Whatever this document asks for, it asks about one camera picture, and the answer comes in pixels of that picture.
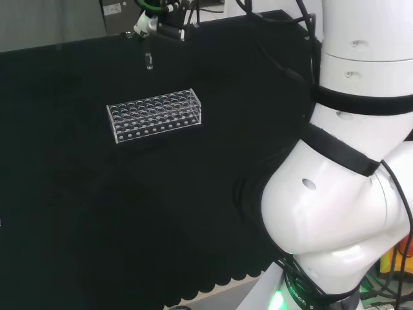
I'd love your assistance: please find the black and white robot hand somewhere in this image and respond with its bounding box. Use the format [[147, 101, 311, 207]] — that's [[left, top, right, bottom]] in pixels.
[[133, 0, 195, 43]]

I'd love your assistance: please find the clear glass test tube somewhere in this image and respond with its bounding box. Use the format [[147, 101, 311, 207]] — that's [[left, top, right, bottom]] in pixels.
[[141, 34, 155, 72]]

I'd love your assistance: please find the clear plastic test tube rack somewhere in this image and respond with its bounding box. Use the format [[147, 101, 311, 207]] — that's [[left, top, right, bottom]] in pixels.
[[106, 88, 203, 145]]

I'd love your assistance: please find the grey equipment box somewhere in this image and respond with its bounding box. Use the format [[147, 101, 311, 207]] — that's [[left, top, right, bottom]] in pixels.
[[99, 0, 143, 36]]

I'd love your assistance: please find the black bench cloth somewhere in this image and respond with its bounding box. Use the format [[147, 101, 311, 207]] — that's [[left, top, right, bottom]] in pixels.
[[0, 9, 324, 310]]

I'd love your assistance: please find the yellow stop button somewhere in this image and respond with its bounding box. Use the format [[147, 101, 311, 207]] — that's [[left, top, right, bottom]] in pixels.
[[379, 238, 413, 279]]

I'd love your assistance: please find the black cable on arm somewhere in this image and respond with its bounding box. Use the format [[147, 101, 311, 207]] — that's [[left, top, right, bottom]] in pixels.
[[236, 0, 321, 45]]

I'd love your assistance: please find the black cable with connector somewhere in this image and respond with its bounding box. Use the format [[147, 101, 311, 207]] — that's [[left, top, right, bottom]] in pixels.
[[269, 48, 320, 90]]

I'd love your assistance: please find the black cable at elbow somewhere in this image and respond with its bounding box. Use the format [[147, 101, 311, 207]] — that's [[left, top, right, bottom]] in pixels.
[[379, 159, 413, 233]]

